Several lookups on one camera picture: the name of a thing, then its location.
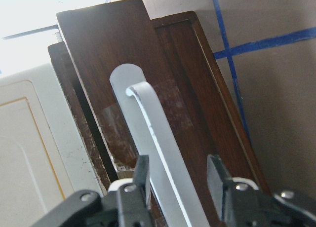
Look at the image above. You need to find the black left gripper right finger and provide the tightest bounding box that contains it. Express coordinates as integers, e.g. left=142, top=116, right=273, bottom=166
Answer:
left=207, top=154, right=232, bottom=220

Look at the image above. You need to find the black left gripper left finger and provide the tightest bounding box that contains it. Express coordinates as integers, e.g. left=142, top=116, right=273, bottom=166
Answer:
left=133, top=155, right=151, bottom=209

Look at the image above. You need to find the white drawer handle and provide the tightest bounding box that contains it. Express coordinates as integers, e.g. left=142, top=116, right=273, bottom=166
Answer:
left=109, top=64, right=209, bottom=227

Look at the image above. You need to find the brown wooden cabinet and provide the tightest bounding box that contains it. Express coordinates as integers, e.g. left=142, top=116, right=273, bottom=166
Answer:
left=48, top=9, right=270, bottom=194

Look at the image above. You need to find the white cabinet panel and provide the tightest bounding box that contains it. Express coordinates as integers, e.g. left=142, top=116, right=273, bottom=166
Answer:
left=0, top=64, right=103, bottom=227

